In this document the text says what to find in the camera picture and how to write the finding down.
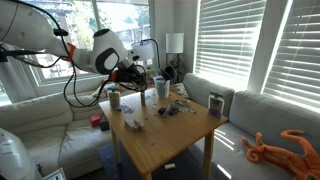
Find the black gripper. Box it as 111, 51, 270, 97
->
115, 64, 149, 94

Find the white block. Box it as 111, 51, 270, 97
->
164, 162, 177, 171

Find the clear plastic cup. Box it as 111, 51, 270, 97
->
153, 75, 171, 100

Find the purple blue sticker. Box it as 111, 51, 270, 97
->
119, 103, 135, 115

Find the black gooseneck lamp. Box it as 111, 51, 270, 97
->
141, 38, 177, 81

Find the patterned colourful cloth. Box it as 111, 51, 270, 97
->
169, 82, 191, 100

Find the blue toy car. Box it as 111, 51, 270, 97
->
167, 107, 181, 117

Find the sunglasses sticker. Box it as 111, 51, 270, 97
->
173, 98, 191, 107

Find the green house plant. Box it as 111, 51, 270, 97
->
168, 54, 188, 83

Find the dark blue box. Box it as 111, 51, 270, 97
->
99, 114, 111, 132

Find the red box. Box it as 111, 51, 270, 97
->
89, 113, 103, 128

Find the red white cartoon sticker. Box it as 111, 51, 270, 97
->
184, 106, 199, 116

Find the white shade floor lamp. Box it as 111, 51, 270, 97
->
165, 32, 185, 84

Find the wooden table leg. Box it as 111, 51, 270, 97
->
203, 130, 216, 180
141, 171, 154, 180
110, 128, 121, 166

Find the white purple product package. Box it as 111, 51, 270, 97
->
208, 92, 225, 119

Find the white window blind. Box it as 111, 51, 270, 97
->
194, 0, 268, 91
262, 0, 320, 113

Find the white framed tablet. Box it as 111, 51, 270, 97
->
41, 167, 68, 180

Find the grey fabric couch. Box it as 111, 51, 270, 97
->
182, 72, 320, 180

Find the black rod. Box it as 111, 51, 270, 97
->
0, 44, 63, 66

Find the white rounded plastic housing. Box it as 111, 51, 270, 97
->
0, 128, 36, 180

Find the orange octopus plush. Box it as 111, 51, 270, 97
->
241, 129, 320, 180

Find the orange wrist mount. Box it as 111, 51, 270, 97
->
109, 70, 119, 83

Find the window with white frame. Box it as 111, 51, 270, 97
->
19, 0, 155, 98

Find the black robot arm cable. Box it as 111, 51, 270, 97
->
49, 28, 116, 109

